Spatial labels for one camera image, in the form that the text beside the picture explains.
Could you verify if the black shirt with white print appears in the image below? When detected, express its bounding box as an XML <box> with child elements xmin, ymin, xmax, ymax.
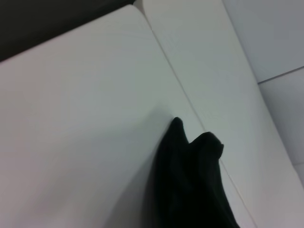
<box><xmin>152</xmin><ymin>116</ymin><xmax>241</xmax><ymax>228</ymax></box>

